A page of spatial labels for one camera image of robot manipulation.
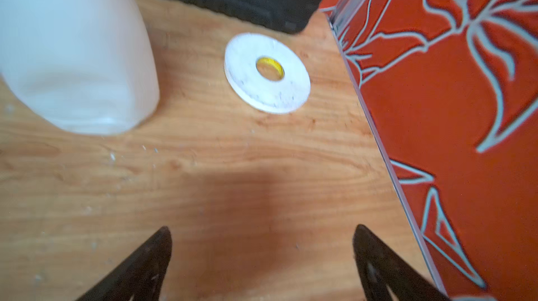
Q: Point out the white tape roll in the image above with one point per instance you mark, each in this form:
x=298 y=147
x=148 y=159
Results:
x=276 y=97

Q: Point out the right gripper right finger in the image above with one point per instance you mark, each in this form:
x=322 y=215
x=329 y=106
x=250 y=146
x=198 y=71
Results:
x=384 y=274

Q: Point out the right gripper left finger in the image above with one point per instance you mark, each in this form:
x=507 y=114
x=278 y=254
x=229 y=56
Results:
x=140 y=276

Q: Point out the white spray bottle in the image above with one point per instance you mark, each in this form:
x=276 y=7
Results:
x=85 y=66

